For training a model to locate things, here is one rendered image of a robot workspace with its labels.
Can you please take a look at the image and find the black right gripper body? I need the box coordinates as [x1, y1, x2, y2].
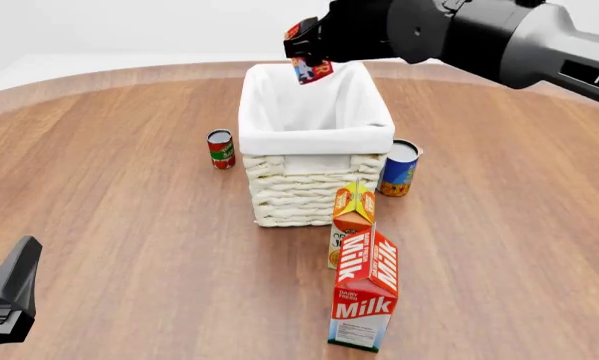
[310, 0, 364, 64]

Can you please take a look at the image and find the white woven basket with liner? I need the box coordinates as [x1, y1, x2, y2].
[237, 61, 397, 228]

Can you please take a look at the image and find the orange juice carton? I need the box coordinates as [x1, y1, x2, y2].
[326, 178, 377, 271]

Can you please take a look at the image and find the red and white milk carton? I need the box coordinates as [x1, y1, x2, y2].
[326, 221, 400, 354]

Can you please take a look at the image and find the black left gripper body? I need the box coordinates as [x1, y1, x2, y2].
[0, 301, 37, 348]

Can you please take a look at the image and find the blue printed food can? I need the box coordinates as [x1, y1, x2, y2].
[377, 138, 425, 198]

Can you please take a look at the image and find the red butter box with cow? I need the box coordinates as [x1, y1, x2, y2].
[283, 21, 335, 86]

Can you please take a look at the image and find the red tomato sauce can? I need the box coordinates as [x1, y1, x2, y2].
[206, 128, 237, 171]

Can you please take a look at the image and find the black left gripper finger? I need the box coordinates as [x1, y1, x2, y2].
[0, 234, 44, 313]

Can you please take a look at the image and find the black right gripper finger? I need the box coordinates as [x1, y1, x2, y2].
[283, 34, 326, 68]

